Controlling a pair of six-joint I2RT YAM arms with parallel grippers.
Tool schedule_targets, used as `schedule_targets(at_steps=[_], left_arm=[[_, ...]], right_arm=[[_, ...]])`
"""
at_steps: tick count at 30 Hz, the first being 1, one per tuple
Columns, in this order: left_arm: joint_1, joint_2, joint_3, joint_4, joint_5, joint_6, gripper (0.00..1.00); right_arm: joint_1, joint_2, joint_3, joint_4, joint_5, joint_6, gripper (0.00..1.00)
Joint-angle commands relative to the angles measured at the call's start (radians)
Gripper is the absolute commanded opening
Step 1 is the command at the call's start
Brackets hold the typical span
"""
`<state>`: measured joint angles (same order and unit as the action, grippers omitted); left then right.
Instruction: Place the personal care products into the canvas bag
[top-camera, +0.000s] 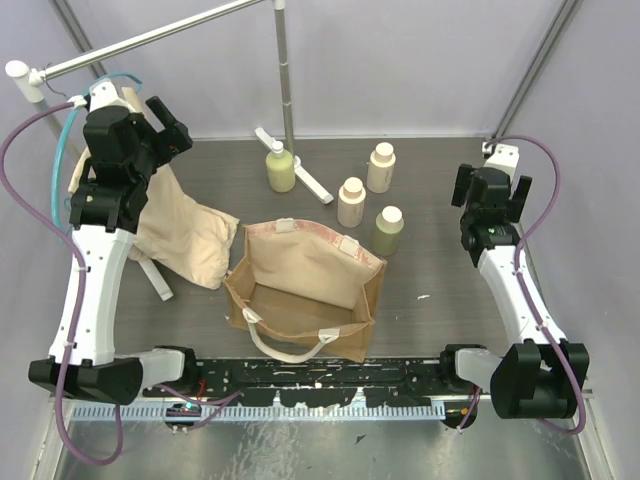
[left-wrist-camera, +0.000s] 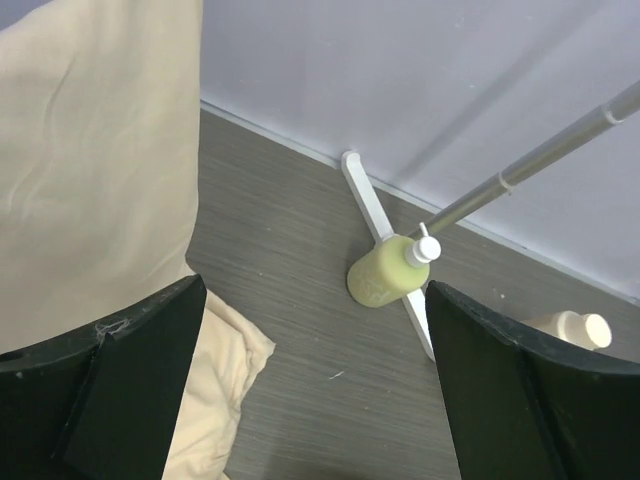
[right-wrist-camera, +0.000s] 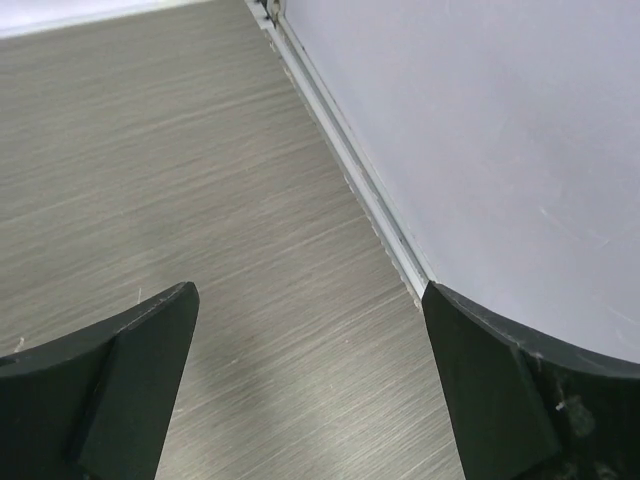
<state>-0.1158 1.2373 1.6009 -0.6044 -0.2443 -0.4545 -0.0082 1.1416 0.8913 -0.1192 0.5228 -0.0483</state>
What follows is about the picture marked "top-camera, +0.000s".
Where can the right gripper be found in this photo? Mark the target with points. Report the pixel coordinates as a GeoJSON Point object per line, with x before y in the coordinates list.
{"type": "Point", "coordinates": [515, 205]}

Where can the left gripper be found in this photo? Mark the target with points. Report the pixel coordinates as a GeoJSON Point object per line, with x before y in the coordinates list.
{"type": "Point", "coordinates": [167, 126]}

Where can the green bottle beige cap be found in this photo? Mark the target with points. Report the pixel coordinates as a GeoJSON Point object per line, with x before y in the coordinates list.
{"type": "Point", "coordinates": [388, 228]}

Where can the yellow pump lotion bottle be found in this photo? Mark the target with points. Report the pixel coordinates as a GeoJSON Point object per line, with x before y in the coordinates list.
{"type": "Point", "coordinates": [280, 168]}

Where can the burlap canvas tote bag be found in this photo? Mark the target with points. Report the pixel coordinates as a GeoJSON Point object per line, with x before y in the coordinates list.
{"type": "Point", "coordinates": [302, 289]}

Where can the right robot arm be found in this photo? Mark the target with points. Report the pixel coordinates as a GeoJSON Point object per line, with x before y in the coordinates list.
{"type": "Point", "coordinates": [542, 374]}

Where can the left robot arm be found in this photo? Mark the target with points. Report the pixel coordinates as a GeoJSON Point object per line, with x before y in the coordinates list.
{"type": "Point", "coordinates": [82, 363]}

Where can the beige cloth garment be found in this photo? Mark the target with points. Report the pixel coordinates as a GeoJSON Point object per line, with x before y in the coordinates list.
{"type": "Point", "coordinates": [180, 230]}

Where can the teal clothes hanger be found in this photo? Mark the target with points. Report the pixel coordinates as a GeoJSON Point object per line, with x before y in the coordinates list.
{"type": "Point", "coordinates": [62, 143]}

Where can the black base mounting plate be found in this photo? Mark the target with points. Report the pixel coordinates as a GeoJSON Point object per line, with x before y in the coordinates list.
{"type": "Point", "coordinates": [393, 382]}

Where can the clothes rack metal frame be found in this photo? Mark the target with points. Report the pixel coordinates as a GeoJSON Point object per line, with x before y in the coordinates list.
{"type": "Point", "coordinates": [29, 80]}

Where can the aluminium rail with cable duct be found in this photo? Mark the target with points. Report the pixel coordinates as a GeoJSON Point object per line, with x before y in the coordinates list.
{"type": "Point", "coordinates": [357, 407]}

